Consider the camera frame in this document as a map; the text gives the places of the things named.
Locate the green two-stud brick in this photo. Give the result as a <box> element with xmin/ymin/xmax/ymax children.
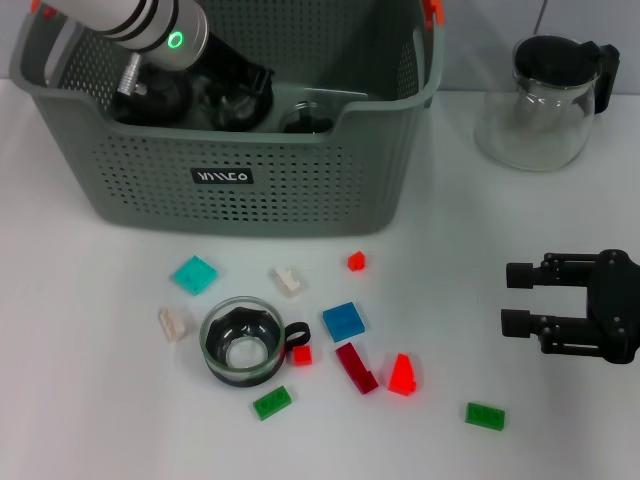
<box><xmin>252</xmin><ymin>386</ymin><xmax>293</xmax><ymax>421</ymax></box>
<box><xmin>464</xmin><ymin>401</ymin><xmax>506</xmax><ymax>430</ymax></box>

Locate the glass teacup black holder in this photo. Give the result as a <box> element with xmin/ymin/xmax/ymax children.
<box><xmin>198</xmin><ymin>295</ymin><xmax>311</xmax><ymax>389</ymax></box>
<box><xmin>214</xmin><ymin>87</ymin><xmax>266</xmax><ymax>132</ymax></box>
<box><xmin>278</xmin><ymin>101</ymin><xmax>337</xmax><ymax>135</ymax></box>

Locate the left gripper silver connector plug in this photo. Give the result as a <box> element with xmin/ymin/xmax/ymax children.
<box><xmin>117</xmin><ymin>52</ymin><xmax>150</xmax><ymax>97</ymax></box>

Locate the teal square toy brick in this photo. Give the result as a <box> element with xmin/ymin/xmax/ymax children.
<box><xmin>173</xmin><ymin>255</ymin><xmax>220</xmax><ymax>297</ymax></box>

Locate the black ceramic teapot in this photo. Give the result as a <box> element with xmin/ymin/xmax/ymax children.
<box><xmin>110</xmin><ymin>69</ymin><xmax>196</xmax><ymax>126</ymax></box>

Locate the dark red long brick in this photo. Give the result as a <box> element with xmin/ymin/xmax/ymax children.
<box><xmin>334</xmin><ymin>342</ymin><xmax>380</xmax><ymax>396</ymax></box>

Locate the white toy brick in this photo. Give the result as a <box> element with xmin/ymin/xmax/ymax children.
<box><xmin>158</xmin><ymin>305</ymin><xmax>196</xmax><ymax>344</ymax></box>
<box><xmin>272</xmin><ymin>264</ymin><xmax>310</xmax><ymax>300</ymax></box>

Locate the bright red wedge brick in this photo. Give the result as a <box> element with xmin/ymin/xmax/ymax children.
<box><xmin>387</xmin><ymin>352</ymin><xmax>419</xmax><ymax>396</ymax></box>

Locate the blue square four-stud brick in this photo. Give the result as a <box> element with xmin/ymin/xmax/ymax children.
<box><xmin>321</xmin><ymin>301</ymin><xmax>367</xmax><ymax>344</ymax></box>

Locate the grey perforated plastic storage bin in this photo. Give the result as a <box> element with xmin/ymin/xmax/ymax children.
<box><xmin>8</xmin><ymin>0</ymin><xmax>446</xmax><ymax>239</ymax></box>

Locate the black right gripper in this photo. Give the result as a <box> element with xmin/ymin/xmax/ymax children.
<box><xmin>501</xmin><ymin>248</ymin><xmax>640</xmax><ymax>364</ymax></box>

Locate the glass pitcher black lid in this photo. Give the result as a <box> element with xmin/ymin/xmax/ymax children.
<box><xmin>473</xmin><ymin>33</ymin><xmax>622</xmax><ymax>174</ymax></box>

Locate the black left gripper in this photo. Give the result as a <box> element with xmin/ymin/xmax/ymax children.
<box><xmin>192</xmin><ymin>37</ymin><xmax>275</xmax><ymax>130</ymax></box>

